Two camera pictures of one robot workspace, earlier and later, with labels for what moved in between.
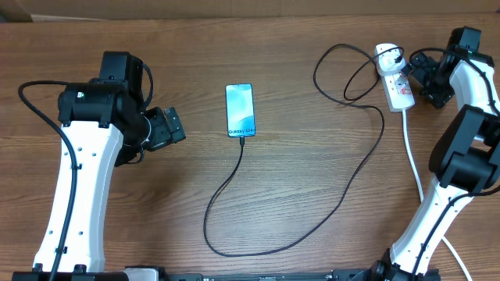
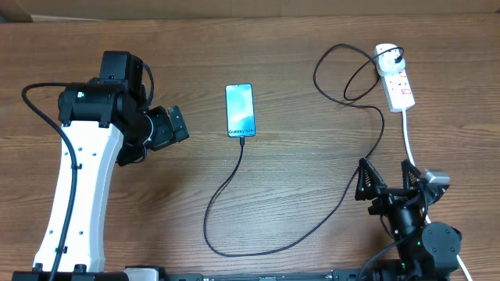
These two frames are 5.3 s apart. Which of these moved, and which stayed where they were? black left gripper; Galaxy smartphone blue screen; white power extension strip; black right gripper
Moved: black right gripper
Stayed: Galaxy smartphone blue screen; black left gripper; white power extension strip
